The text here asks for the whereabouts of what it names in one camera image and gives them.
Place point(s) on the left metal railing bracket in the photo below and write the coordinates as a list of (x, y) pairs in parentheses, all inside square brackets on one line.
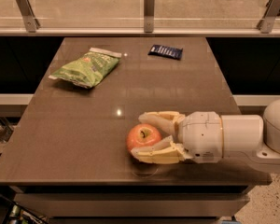
[(30, 20)]

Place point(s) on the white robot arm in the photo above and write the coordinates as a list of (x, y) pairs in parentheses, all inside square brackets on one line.
[(253, 139)]

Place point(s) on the right metal railing bracket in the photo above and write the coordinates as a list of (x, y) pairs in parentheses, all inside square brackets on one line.
[(266, 23)]

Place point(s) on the red apple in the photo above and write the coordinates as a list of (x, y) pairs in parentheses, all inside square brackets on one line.
[(142, 135)]

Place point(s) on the glass railing panel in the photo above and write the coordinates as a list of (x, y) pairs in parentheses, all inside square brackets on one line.
[(193, 14)]

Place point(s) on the green jalapeno chip bag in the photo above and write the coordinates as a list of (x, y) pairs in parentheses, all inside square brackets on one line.
[(90, 69)]

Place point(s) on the metal railing bracket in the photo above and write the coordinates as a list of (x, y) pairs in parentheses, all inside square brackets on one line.
[(30, 20), (149, 15), (266, 23)]

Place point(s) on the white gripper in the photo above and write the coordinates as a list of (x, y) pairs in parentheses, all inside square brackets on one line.
[(201, 135)]

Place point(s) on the middle metal railing bracket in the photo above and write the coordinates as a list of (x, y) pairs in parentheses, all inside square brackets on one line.
[(149, 15)]

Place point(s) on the dark blue snack wrapper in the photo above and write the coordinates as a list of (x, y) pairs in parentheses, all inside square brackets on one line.
[(167, 52)]

